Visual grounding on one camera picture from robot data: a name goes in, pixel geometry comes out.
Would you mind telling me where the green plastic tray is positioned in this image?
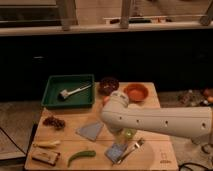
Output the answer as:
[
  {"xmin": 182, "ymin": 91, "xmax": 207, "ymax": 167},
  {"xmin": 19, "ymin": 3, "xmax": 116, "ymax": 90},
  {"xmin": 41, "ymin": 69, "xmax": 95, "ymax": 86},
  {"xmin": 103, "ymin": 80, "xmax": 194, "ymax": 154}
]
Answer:
[{"xmin": 42, "ymin": 74, "xmax": 95, "ymax": 109}]

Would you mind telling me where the green chili pepper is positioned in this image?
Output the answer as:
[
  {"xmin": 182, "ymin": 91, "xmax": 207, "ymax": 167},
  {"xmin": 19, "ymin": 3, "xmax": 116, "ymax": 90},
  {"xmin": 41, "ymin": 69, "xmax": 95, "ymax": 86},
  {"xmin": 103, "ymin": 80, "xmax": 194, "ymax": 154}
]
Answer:
[{"xmin": 67, "ymin": 150, "xmax": 96, "ymax": 167}]

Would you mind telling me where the black cable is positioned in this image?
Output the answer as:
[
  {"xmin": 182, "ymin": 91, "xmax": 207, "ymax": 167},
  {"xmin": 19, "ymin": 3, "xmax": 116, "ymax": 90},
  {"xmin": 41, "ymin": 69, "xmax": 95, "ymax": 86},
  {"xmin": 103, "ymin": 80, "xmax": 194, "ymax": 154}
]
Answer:
[{"xmin": 0, "ymin": 126, "xmax": 27, "ymax": 156}]

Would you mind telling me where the brown rectangular box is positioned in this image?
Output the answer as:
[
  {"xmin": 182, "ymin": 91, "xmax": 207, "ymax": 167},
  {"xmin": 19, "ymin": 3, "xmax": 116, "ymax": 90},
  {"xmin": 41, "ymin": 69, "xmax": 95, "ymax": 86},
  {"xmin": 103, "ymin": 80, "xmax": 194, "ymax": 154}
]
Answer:
[{"xmin": 31, "ymin": 148, "xmax": 60, "ymax": 166}]

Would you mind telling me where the dark maroon bowl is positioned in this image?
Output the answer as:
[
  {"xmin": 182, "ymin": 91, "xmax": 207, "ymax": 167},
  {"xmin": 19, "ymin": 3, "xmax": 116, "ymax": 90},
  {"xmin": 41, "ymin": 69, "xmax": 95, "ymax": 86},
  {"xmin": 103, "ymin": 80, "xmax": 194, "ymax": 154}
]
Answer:
[{"xmin": 99, "ymin": 77, "xmax": 119, "ymax": 96}]

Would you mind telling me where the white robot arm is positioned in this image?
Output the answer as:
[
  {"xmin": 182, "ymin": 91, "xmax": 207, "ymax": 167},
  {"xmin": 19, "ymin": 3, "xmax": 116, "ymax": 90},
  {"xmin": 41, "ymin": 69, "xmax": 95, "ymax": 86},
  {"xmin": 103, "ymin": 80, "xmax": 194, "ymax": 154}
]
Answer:
[{"xmin": 100, "ymin": 91, "xmax": 213, "ymax": 145}]

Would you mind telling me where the orange bowl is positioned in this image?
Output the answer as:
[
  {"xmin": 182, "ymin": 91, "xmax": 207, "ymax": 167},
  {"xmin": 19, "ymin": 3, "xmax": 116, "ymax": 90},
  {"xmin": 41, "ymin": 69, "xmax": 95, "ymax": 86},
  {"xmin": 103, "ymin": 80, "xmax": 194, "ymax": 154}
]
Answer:
[{"xmin": 124, "ymin": 83, "xmax": 149, "ymax": 102}]

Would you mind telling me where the blue sponge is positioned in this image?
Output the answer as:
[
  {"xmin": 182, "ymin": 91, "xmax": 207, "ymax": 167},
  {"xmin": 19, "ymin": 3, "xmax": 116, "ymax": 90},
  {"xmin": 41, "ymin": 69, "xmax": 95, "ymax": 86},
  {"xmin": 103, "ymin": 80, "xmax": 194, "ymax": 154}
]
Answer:
[{"xmin": 105, "ymin": 143, "xmax": 127, "ymax": 163}]

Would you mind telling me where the orange peach fruit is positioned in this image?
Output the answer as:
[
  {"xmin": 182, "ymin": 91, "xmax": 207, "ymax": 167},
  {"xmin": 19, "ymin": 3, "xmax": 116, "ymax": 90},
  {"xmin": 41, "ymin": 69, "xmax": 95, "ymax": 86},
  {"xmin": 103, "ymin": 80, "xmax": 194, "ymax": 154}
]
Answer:
[{"xmin": 103, "ymin": 96, "xmax": 109, "ymax": 106}]

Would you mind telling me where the light blue towel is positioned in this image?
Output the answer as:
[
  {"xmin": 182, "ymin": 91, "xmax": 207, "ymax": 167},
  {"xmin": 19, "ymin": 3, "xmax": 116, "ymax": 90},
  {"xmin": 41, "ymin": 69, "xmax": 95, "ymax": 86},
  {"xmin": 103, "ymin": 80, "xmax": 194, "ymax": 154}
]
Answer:
[{"xmin": 76, "ymin": 121, "xmax": 104, "ymax": 141}]

